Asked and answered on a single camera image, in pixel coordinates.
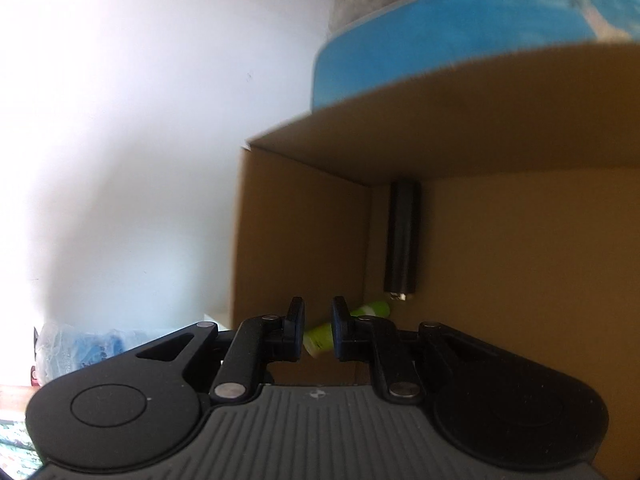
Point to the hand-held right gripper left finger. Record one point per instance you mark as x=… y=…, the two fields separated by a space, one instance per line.
x=296 y=325

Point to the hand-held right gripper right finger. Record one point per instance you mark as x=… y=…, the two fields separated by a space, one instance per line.
x=340 y=330

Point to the green lip balm tube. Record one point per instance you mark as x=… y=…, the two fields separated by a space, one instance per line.
x=320 y=337

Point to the brown cardboard box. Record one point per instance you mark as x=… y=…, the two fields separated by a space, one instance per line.
x=500 y=210

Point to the black cylinder with gold end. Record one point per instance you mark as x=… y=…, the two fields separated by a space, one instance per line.
x=402 y=235

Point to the plastic water bottle pack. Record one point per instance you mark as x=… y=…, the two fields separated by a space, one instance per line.
x=85 y=350

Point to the green patterned cloth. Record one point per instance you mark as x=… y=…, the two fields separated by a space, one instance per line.
x=17 y=450

